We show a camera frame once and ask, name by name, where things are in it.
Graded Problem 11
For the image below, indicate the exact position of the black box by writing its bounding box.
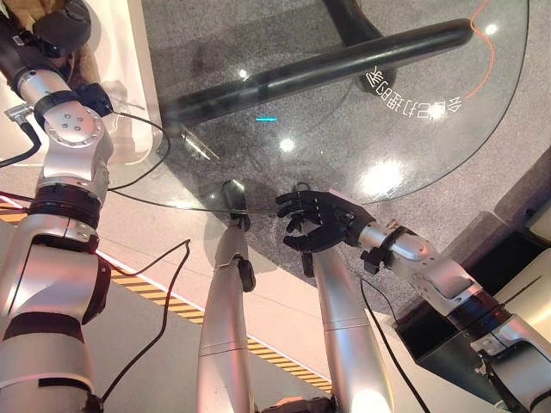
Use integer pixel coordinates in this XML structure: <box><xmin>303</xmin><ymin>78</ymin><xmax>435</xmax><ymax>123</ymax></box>
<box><xmin>394</xmin><ymin>231</ymin><xmax>551</xmax><ymax>376</ymax></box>

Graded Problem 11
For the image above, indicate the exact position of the yellow black hazard tape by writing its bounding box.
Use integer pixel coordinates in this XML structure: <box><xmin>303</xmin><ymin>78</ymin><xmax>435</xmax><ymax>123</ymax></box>
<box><xmin>0</xmin><ymin>207</ymin><xmax>335</xmax><ymax>395</ymax></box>

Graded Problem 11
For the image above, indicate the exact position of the silver left robot leg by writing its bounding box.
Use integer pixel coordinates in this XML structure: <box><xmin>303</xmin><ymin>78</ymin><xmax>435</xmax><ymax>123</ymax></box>
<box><xmin>195</xmin><ymin>179</ymin><xmax>258</xmax><ymax>413</ymax></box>

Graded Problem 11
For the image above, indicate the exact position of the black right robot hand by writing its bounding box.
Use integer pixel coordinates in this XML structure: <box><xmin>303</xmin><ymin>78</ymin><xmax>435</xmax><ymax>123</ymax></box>
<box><xmin>275</xmin><ymin>189</ymin><xmax>376</xmax><ymax>255</ymax></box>

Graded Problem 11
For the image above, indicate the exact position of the black table base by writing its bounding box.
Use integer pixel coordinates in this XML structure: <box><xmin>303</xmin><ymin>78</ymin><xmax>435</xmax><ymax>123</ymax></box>
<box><xmin>162</xmin><ymin>0</ymin><xmax>475</xmax><ymax>126</ymax></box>

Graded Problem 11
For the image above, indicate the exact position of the white cabinet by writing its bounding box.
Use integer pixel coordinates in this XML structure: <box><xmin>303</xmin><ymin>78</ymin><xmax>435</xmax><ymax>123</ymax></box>
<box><xmin>79</xmin><ymin>0</ymin><xmax>165</xmax><ymax>165</ymax></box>

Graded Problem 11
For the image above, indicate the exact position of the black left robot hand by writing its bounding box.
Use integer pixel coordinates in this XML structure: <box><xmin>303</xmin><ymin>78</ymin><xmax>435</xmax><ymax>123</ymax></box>
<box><xmin>0</xmin><ymin>0</ymin><xmax>93</xmax><ymax>89</ymax></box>

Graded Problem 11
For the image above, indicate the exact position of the brown fuzzy cloth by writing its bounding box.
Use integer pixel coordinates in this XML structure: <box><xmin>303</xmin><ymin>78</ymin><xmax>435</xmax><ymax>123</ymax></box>
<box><xmin>0</xmin><ymin>0</ymin><xmax>103</xmax><ymax>90</ymax></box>

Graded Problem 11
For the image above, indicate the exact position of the grey upholstered bench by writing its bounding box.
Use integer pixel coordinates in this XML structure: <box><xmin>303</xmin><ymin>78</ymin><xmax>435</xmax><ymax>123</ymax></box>
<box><xmin>443</xmin><ymin>145</ymin><xmax>551</xmax><ymax>260</ymax></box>

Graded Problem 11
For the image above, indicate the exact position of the black thin arm cable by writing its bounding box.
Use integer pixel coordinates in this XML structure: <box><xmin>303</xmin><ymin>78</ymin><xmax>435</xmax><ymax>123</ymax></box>
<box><xmin>95</xmin><ymin>238</ymin><xmax>193</xmax><ymax>402</ymax></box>
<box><xmin>358</xmin><ymin>277</ymin><xmax>432</xmax><ymax>413</ymax></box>

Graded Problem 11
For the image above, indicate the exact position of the black looping wrist cable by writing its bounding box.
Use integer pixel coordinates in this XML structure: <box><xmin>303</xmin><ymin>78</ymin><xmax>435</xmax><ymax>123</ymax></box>
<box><xmin>0</xmin><ymin>109</ymin><xmax>172</xmax><ymax>194</ymax></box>

